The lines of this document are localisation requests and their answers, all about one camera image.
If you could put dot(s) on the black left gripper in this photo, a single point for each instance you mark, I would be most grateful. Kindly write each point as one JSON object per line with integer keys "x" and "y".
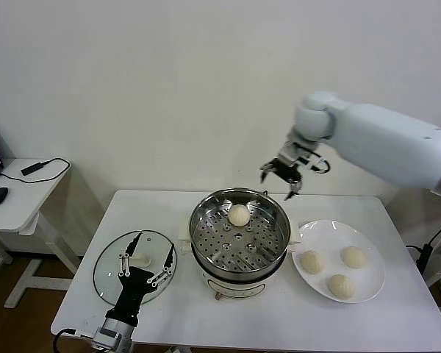
{"x": 132, "y": 294}

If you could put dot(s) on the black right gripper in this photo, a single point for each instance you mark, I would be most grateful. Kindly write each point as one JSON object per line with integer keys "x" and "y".
{"x": 286, "y": 171}

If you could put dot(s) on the round glass pot lid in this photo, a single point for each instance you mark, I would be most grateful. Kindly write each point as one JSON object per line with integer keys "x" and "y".
{"x": 106, "y": 264}

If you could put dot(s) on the white steamed baozi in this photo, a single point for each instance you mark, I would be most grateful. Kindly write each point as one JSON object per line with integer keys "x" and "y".
{"x": 313, "y": 262}
{"x": 353, "y": 256}
{"x": 341, "y": 287}
{"x": 238, "y": 215}

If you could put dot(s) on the steel perforated steamer basket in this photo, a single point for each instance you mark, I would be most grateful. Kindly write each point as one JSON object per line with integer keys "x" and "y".
{"x": 264, "y": 253}

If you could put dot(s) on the white oval plate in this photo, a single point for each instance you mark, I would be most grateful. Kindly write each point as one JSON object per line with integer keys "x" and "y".
{"x": 367, "y": 283}

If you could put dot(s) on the white side desk with laptop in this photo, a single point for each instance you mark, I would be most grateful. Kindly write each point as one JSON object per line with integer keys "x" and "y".
{"x": 18, "y": 209}

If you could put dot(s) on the black usb dongle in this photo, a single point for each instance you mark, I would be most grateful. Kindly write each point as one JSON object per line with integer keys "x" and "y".
{"x": 34, "y": 168}

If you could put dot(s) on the black power adapter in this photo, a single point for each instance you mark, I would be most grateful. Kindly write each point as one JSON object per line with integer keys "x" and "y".
{"x": 424, "y": 255}

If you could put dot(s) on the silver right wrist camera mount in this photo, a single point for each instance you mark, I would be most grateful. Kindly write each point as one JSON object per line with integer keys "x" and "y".
{"x": 294, "y": 150}

